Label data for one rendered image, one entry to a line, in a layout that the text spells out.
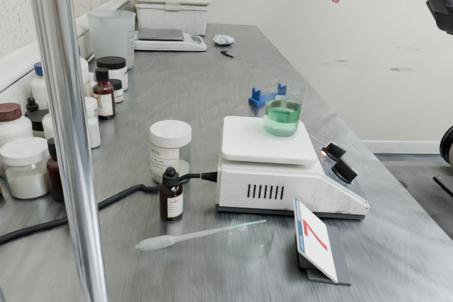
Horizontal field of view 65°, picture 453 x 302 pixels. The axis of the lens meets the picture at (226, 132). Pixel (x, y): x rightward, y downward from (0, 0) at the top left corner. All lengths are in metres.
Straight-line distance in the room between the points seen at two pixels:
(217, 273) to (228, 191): 0.10
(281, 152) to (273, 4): 1.54
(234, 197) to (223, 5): 1.53
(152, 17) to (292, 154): 1.18
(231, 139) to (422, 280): 0.27
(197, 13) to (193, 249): 1.22
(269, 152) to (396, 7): 1.80
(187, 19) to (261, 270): 1.26
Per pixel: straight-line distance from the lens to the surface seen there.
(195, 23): 1.55
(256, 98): 0.83
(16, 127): 0.56
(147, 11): 1.54
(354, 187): 0.51
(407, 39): 2.26
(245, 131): 0.49
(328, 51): 2.08
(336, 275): 0.43
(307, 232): 0.42
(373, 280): 0.44
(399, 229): 0.53
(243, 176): 0.44
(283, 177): 0.45
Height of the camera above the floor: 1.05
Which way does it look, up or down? 26 degrees down
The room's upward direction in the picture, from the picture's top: 4 degrees clockwise
